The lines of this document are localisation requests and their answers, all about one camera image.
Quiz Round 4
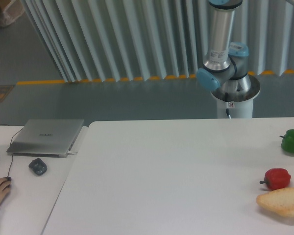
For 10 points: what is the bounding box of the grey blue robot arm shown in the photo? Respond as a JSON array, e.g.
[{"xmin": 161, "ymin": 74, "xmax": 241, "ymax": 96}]
[{"xmin": 196, "ymin": 0, "xmax": 248, "ymax": 91}]

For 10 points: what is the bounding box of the white folding partition screen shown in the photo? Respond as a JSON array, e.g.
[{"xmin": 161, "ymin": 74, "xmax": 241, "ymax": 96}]
[{"xmin": 22, "ymin": 0, "xmax": 294, "ymax": 82}]

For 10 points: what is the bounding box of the robot base cable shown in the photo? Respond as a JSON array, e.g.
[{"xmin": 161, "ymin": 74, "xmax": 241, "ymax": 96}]
[{"xmin": 224, "ymin": 92, "xmax": 232, "ymax": 119}]

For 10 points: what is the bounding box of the silver closed laptop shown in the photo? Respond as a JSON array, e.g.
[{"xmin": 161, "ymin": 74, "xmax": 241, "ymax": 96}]
[{"xmin": 6, "ymin": 119, "xmax": 84, "ymax": 158}]

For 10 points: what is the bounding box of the green bell pepper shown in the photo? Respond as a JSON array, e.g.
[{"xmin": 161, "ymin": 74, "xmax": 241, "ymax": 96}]
[{"xmin": 280, "ymin": 129, "xmax": 294, "ymax": 154}]

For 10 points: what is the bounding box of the toasted bread slice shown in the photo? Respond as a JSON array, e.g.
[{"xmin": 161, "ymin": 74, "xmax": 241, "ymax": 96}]
[{"xmin": 256, "ymin": 188, "xmax": 294, "ymax": 217}]

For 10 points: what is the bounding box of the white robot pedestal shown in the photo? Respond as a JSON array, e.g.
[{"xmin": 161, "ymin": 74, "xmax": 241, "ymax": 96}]
[{"xmin": 211, "ymin": 74, "xmax": 260, "ymax": 118}]

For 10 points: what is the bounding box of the red bell pepper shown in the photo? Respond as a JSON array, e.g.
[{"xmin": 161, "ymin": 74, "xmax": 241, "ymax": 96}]
[{"xmin": 259, "ymin": 168, "xmax": 291, "ymax": 190}]

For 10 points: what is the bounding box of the black mouse cable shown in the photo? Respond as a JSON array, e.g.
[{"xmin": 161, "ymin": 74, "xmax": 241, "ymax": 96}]
[{"xmin": 0, "ymin": 124, "xmax": 25, "ymax": 178}]

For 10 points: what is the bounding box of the dark grey earbuds case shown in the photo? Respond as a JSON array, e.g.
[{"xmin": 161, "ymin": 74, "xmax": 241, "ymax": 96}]
[{"xmin": 28, "ymin": 158, "xmax": 48, "ymax": 176}]

